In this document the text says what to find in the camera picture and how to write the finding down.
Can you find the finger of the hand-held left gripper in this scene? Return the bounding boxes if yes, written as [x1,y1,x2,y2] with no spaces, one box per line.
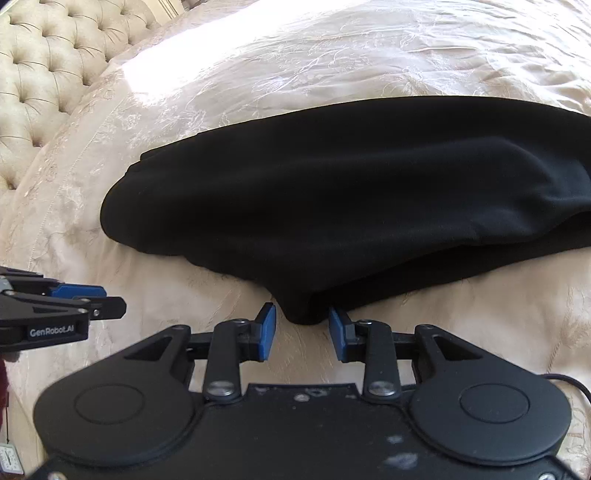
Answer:
[0,265,108,300]
[0,295,127,325]

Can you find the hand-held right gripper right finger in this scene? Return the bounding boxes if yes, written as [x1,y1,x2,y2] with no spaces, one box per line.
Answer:
[329,307,486,401]

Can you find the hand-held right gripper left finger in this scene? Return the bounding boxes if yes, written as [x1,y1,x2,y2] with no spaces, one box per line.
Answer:
[123,302,278,403]

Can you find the black pants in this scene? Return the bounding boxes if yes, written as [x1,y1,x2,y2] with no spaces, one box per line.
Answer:
[100,96,591,325]

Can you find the dark red clothing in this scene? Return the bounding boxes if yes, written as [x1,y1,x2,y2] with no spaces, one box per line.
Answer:
[0,357,13,418]

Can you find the small white object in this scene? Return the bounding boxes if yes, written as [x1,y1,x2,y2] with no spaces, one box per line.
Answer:
[0,442,25,476]

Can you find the cream tufted headboard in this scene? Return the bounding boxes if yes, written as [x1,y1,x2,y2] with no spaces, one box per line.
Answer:
[0,0,185,191]

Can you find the cream embroidered bedspread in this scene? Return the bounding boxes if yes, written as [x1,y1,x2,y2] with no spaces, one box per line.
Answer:
[0,0,591,462]

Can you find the black cable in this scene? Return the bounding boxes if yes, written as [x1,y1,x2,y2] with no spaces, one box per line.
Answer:
[540,373,591,406]

